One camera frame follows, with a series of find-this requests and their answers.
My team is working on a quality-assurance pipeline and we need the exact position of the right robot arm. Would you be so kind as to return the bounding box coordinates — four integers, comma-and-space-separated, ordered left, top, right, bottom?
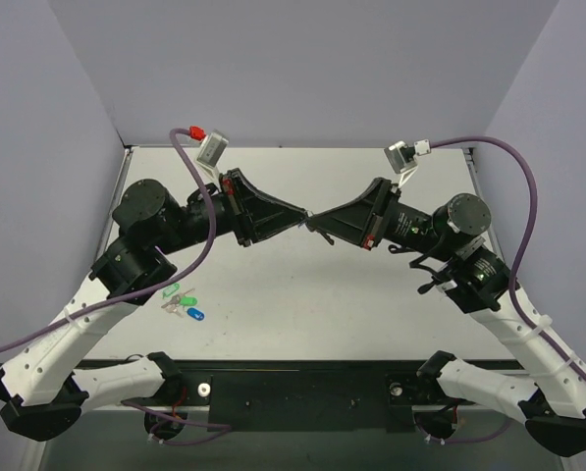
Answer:
307, 178, 586, 457

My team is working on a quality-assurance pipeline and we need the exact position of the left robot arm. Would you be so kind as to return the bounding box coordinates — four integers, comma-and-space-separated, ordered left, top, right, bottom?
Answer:
0, 169, 307, 442

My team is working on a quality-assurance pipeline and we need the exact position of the bunch of keys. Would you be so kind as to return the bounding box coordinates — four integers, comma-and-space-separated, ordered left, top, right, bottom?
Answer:
161, 293, 184, 316

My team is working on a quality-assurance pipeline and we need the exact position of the green key tag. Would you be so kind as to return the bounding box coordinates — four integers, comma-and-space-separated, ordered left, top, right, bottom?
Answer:
162, 283, 181, 299
179, 295, 198, 307

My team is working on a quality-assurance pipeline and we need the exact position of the dark blue key tag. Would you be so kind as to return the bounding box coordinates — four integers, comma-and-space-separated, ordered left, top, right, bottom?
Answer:
186, 307, 205, 321

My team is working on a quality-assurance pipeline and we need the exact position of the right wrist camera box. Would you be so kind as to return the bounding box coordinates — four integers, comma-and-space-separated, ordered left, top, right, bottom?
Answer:
384, 141, 417, 174

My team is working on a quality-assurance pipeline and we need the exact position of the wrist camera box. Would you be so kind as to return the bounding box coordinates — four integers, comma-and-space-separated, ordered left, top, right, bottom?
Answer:
196, 130, 229, 168
384, 141, 417, 174

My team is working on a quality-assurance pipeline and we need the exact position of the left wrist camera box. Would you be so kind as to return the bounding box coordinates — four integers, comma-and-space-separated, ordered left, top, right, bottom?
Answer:
196, 130, 229, 168

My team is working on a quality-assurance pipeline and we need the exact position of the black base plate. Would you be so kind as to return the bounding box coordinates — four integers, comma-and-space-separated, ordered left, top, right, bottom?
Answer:
76, 360, 529, 436

